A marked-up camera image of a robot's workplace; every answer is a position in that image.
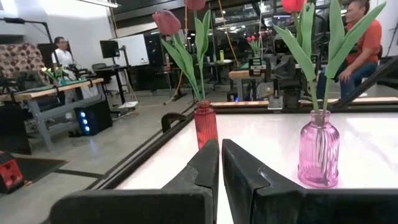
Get red and black box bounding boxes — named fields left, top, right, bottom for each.
left=0, top=151, right=25, bottom=194

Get red ribbed glass vase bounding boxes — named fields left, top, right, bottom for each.
left=193, top=100, right=220, bottom=150

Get small black monitor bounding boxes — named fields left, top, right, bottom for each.
left=99, top=40, right=121, bottom=59

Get thick black arch loop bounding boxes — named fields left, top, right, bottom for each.
left=160, top=112, right=188, bottom=134

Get yellow hanging cable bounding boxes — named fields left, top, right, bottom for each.
left=217, top=0, right=240, bottom=68

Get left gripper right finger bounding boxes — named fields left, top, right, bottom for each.
left=221, top=138, right=398, bottom=224

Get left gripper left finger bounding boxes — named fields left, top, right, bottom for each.
left=49, top=138, right=220, bottom=224

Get computer tower blue lights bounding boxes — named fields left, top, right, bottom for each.
left=73, top=99, right=113, bottom=136

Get yellow flower bunch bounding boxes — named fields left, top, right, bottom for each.
left=42, top=65, right=68, bottom=85

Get black floor mat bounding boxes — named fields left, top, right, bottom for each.
left=14, top=157, right=69, bottom=184

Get whiteboard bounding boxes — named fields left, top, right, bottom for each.
left=112, top=33, right=150, bottom=67

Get person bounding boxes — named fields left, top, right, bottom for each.
left=316, top=0, right=383, bottom=100
left=51, top=36, right=77, bottom=82

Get wooden workbench gray legs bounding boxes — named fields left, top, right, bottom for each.
left=0, top=77, right=105, bottom=150

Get pink ribbed cylinder glass vase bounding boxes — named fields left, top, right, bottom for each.
left=297, top=109, right=341, bottom=189

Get red tulip bunch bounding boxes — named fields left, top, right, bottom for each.
left=245, top=33, right=264, bottom=60

